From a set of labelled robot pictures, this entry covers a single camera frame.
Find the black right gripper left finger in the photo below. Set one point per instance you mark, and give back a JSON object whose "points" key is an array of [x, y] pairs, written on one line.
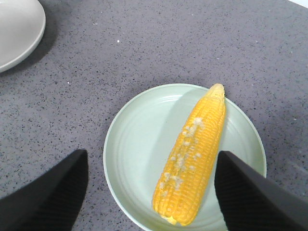
{"points": [[51, 202]]}

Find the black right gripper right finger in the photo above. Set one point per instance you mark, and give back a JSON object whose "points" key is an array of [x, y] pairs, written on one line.
{"points": [[250, 202]]}

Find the yellow corn cob white patches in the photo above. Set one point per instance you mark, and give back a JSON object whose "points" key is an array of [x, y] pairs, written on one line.
{"points": [[183, 182]]}

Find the light green round plate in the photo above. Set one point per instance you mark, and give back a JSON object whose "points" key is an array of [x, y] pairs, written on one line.
{"points": [[136, 149]]}

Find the white round plate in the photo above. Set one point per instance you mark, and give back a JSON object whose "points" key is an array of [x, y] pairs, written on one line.
{"points": [[22, 25]]}

